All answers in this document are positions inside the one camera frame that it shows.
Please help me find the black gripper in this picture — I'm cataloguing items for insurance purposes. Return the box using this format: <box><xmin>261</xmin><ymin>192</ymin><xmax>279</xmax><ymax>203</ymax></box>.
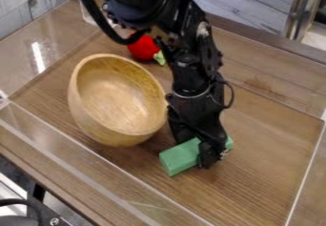
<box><xmin>167</xmin><ymin>86</ymin><xmax>229</xmax><ymax>169</ymax></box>

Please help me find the black metal table frame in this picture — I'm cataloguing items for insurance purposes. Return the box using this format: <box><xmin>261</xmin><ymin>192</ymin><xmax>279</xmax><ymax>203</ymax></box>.
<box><xmin>0</xmin><ymin>185</ymin><xmax>75</xmax><ymax>226</ymax></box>

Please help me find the brown wooden bowl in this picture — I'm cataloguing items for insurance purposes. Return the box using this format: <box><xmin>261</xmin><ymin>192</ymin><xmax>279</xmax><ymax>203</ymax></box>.
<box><xmin>68</xmin><ymin>53</ymin><xmax>167</xmax><ymax>148</ymax></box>

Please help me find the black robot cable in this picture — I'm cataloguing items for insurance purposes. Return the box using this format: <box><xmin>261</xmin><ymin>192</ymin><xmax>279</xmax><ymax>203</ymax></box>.
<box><xmin>209</xmin><ymin>76</ymin><xmax>235</xmax><ymax>110</ymax></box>

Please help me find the red plush strawberry toy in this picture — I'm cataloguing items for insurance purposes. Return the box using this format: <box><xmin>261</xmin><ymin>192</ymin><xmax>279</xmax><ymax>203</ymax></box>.
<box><xmin>127</xmin><ymin>35</ymin><xmax>166</xmax><ymax>66</ymax></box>

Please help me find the clear acrylic corner bracket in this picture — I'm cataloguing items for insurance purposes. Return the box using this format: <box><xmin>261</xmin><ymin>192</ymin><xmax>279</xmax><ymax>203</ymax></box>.
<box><xmin>78</xmin><ymin>0</ymin><xmax>112</xmax><ymax>26</ymax></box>

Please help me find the clear acrylic front panel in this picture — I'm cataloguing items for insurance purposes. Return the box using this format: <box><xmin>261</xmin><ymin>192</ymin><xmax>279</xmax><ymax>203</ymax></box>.
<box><xmin>0</xmin><ymin>94</ymin><xmax>213</xmax><ymax>226</ymax></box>

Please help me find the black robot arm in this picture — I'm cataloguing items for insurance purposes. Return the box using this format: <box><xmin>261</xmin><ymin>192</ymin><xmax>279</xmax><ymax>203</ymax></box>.
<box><xmin>82</xmin><ymin>0</ymin><xmax>234</xmax><ymax>169</ymax></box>

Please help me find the background metal table leg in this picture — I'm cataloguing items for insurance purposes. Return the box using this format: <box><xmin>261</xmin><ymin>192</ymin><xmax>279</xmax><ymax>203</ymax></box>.
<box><xmin>286</xmin><ymin>0</ymin><xmax>319</xmax><ymax>41</ymax></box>

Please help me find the green rectangular block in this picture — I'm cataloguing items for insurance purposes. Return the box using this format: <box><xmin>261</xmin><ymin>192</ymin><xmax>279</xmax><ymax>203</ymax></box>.
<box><xmin>159</xmin><ymin>136</ymin><xmax>234</xmax><ymax>176</ymax></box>

